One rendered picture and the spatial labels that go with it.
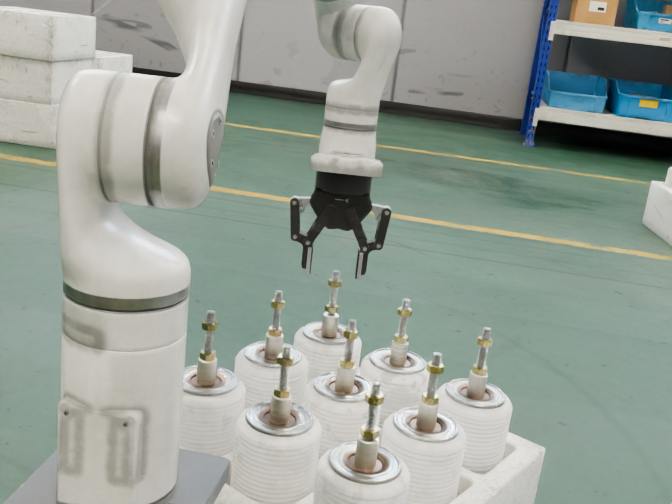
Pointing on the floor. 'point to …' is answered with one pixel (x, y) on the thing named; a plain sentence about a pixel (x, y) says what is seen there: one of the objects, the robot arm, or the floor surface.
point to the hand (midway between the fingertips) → (333, 265)
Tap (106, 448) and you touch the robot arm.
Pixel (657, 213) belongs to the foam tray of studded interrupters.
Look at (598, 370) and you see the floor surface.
